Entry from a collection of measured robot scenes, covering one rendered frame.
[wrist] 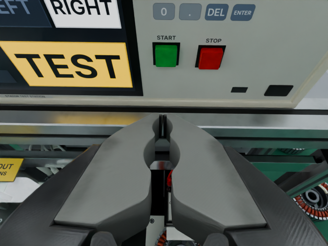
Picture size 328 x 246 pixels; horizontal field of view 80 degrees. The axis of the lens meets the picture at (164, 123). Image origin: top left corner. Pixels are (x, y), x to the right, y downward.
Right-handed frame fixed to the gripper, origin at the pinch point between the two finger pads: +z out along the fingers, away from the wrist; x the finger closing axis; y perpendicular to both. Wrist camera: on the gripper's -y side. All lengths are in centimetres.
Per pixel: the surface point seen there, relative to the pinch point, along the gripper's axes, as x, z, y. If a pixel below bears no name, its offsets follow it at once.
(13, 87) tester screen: -15.5, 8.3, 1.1
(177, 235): 3.3, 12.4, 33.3
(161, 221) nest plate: 0.0, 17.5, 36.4
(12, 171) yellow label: -17.4, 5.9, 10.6
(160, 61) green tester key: -0.3, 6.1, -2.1
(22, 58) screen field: -12.5, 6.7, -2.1
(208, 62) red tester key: 3.8, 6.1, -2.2
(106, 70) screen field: -5.3, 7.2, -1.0
